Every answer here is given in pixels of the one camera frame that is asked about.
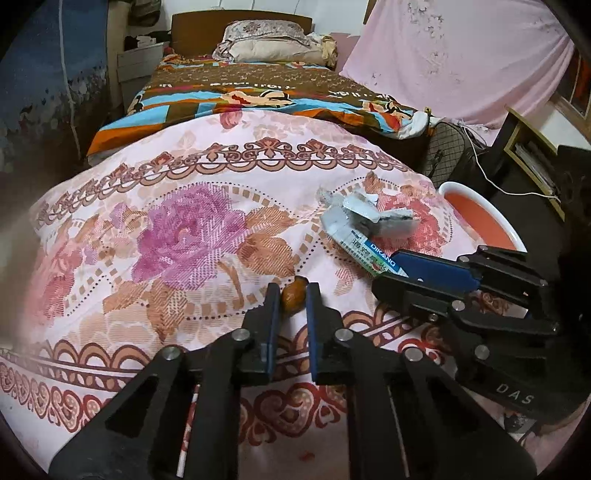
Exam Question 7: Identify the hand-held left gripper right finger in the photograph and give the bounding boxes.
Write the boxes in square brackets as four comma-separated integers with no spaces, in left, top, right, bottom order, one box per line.
[306,282,539,480]

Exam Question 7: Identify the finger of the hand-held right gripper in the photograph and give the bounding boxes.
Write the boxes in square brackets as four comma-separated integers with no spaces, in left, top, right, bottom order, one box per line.
[392,246,555,320]
[372,276,560,339]

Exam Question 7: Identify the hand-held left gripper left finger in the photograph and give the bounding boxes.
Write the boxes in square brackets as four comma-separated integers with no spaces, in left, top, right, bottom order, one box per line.
[48,282,282,480]

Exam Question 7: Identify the small brown glossy lump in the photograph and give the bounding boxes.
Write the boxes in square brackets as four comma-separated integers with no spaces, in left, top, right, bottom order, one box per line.
[283,275,306,312]

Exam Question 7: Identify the red basin with white rim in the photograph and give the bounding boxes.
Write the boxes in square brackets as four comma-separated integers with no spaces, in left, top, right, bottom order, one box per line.
[438,181,528,254]

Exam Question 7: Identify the green white paper box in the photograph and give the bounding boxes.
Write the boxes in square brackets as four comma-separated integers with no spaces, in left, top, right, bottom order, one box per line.
[339,228,409,278]

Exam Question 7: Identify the grey foil piece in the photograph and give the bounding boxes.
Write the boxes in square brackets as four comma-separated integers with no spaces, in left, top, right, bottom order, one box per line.
[369,208,420,240]

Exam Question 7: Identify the crumpled silver white carton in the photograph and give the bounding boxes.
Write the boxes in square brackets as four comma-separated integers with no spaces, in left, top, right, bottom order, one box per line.
[318,173,382,241]

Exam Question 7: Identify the checkered bag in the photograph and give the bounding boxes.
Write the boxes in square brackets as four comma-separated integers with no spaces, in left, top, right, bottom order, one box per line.
[422,117,481,188]

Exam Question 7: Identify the thin white stick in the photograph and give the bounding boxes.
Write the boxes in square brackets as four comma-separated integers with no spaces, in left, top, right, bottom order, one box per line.
[178,383,200,480]

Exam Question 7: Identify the pink floral table sheet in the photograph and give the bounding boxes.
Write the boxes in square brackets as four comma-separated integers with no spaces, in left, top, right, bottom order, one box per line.
[0,108,527,480]

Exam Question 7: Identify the papers in shelf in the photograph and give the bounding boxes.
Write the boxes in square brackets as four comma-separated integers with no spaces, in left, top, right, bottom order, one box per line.
[515,138,561,195]

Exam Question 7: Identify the wooden shelf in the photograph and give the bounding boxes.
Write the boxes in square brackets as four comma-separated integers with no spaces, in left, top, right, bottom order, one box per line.
[503,99,591,220]

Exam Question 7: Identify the pink hanging cloth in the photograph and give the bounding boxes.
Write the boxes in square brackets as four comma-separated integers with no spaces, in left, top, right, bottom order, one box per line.
[335,0,578,134]

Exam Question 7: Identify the folded yellow blanket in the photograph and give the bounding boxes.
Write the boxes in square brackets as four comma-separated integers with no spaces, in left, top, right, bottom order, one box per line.
[318,33,340,70]

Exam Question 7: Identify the colourful printed bed blanket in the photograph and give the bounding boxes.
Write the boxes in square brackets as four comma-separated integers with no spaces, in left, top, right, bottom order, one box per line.
[88,53,432,160]

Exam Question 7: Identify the beige pillow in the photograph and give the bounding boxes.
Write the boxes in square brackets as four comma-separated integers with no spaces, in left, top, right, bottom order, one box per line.
[228,39,331,65]

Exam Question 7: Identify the floral pillow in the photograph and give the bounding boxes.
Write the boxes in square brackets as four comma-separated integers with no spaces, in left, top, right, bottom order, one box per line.
[224,21,311,47]

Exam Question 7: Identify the white bedside cabinet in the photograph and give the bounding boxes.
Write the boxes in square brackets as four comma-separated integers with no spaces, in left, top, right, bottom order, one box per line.
[117,44,169,114]

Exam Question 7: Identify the brown wooden headboard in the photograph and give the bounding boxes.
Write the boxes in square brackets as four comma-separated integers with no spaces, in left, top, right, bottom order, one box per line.
[171,11,314,58]

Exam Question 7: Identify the dark items on cabinet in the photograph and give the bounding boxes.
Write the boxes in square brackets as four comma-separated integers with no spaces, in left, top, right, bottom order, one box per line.
[124,30,169,51]

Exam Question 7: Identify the brown handbag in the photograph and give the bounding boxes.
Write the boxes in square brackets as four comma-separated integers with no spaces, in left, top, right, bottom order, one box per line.
[127,0,162,27]

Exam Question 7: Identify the blue printed wardrobe cloth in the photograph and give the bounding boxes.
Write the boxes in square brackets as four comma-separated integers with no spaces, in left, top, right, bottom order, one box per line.
[0,0,112,171]

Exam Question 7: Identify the white cable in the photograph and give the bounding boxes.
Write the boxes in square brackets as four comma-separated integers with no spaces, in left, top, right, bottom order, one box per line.
[457,122,561,201]

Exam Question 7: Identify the white cord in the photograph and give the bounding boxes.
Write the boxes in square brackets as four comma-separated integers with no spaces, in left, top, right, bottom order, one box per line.
[59,0,83,160]

